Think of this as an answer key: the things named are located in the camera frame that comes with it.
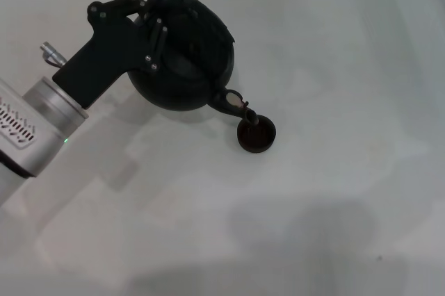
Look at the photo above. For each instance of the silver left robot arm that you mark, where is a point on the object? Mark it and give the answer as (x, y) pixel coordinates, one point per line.
(48, 108)

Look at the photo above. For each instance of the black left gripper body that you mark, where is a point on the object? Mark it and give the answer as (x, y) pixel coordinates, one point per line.
(104, 53)

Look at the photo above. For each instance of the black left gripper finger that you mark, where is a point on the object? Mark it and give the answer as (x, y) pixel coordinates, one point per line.
(133, 0)
(158, 44)

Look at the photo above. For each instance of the dark brown small teacup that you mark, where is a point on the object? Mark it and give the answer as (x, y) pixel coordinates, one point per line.
(257, 144)

